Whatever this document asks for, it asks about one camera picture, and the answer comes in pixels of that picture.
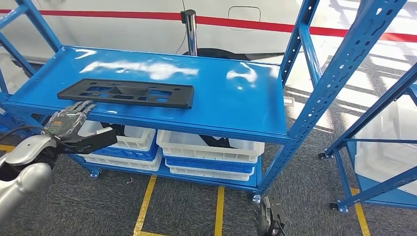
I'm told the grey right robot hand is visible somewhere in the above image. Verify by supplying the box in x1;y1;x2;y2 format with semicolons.
254;197;272;236

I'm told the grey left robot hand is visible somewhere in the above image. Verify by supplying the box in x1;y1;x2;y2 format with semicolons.
44;100;98;141

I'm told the black plastic panel part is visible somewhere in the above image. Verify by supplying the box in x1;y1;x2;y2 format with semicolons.
57;78;195;110

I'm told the blue metal shelf rack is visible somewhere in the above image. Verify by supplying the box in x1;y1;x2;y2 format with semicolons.
0;32;43;138
0;0;412;204
318;63;417;214

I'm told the white car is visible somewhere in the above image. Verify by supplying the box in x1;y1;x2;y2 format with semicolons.
0;0;327;64

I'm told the red barrier belt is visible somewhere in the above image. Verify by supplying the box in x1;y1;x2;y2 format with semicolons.
0;9;417;43

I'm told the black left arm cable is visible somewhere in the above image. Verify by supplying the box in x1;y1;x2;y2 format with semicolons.
0;126;71;150

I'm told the black plastic bracket part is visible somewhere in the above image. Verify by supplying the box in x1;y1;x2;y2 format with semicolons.
101;122;126;137
199;134;237;149

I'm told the chrome stanchion post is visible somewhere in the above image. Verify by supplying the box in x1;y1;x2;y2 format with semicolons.
180;9;198;57

